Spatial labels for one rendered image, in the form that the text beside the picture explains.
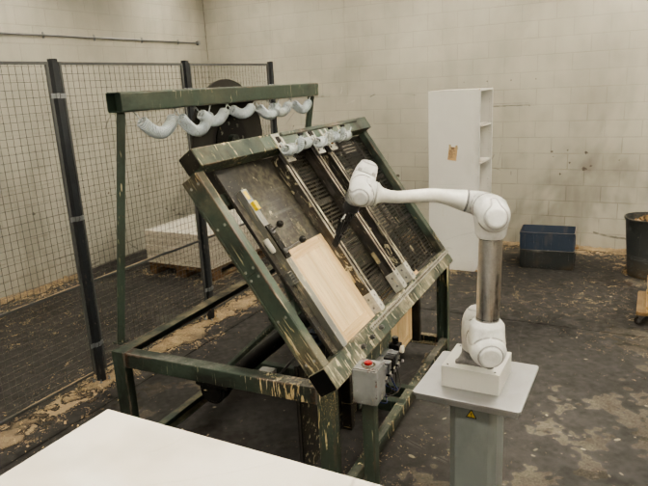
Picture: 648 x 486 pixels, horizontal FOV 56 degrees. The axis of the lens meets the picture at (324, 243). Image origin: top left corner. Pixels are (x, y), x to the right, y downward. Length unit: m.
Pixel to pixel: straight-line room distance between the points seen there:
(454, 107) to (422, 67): 1.70
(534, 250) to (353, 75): 3.57
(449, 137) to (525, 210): 1.87
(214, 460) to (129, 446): 0.12
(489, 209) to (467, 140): 4.46
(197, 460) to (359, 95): 8.33
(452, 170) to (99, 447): 6.45
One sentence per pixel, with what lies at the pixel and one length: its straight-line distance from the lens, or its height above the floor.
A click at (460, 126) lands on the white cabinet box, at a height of 1.66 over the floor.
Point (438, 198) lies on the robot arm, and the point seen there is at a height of 1.67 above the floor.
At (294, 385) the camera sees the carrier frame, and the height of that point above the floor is 0.79.
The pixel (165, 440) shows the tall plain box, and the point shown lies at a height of 1.75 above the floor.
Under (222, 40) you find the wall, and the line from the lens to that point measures 10.18.
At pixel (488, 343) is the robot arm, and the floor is 1.07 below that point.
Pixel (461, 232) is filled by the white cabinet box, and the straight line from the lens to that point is 7.21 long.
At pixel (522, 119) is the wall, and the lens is 8.30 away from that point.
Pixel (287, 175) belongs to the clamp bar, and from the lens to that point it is 3.55.
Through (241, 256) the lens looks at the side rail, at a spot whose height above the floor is 1.41.
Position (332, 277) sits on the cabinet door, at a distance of 3.38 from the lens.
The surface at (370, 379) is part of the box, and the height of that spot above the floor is 0.89.
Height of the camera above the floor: 2.19
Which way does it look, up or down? 15 degrees down
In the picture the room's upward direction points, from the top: 3 degrees counter-clockwise
